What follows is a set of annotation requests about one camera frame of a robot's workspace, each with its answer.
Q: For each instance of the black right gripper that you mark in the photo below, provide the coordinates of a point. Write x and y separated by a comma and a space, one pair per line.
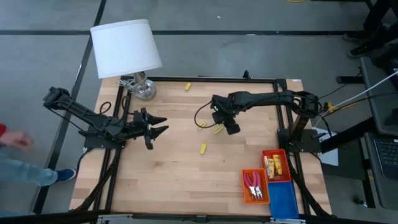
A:
231, 109

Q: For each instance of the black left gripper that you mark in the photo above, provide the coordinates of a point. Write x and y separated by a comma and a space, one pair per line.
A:
138, 126

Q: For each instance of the small yellow slotted piece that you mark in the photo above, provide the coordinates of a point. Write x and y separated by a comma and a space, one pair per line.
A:
218, 128
202, 124

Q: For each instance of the small yellow eraser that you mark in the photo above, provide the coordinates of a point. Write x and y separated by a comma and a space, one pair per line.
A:
187, 86
203, 148

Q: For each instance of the yellow crayon box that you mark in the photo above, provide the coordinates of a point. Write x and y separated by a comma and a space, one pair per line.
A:
271, 169
277, 164

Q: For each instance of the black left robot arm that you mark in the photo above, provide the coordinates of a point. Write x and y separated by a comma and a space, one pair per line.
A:
81, 113

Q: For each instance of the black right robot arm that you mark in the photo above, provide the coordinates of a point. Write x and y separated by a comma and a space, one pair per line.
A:
267, 98

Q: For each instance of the red plastic basket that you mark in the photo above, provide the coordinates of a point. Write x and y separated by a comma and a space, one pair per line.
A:
287, 155

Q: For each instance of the orange plastic basket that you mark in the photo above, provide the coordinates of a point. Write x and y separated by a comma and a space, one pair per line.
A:
265, 186

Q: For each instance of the small white label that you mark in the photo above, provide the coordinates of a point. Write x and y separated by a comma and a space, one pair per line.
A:
297, 80

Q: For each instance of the white shade table lamp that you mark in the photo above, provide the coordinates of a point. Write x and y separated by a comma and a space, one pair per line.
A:
124, 46

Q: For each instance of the blue plastic basket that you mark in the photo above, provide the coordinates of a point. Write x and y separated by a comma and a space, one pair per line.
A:
283, 200

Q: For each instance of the person's shoe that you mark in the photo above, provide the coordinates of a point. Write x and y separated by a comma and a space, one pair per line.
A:
66, 175

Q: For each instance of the white paper sheet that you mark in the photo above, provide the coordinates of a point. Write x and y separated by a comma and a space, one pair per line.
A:
331, 158

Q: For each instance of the black beam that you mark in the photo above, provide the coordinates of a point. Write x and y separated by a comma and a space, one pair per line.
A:
348, 137

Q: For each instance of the black stand foot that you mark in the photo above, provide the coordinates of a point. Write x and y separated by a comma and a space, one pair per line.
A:
348, 80

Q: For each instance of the person's hand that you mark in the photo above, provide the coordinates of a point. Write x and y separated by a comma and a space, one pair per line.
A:
17, 140

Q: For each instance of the person's leg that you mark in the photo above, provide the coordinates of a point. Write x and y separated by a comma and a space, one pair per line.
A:
25, 174

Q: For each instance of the small caster wheel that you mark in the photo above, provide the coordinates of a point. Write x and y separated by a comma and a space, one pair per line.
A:
360, 203

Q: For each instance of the black laptop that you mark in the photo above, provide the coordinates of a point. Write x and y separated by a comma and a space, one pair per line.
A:
388, 155

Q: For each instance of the grey desk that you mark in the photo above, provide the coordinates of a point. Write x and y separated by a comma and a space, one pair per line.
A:
381, 193

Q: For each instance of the person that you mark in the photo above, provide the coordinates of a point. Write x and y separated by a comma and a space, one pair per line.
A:
376, 18

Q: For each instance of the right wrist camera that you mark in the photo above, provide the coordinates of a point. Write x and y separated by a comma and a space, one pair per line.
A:
216, 104

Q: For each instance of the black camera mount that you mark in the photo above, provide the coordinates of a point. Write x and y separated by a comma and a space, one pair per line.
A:
246, 74

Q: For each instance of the black aluminium table frame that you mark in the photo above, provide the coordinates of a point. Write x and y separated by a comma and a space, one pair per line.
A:
186, 79

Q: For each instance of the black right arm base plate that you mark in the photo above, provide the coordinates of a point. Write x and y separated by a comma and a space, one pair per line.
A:
284, 144

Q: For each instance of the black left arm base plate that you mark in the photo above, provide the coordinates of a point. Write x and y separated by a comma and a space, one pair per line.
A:
93, 143

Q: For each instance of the black and silver rail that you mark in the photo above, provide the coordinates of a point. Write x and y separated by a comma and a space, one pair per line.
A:
46, 218

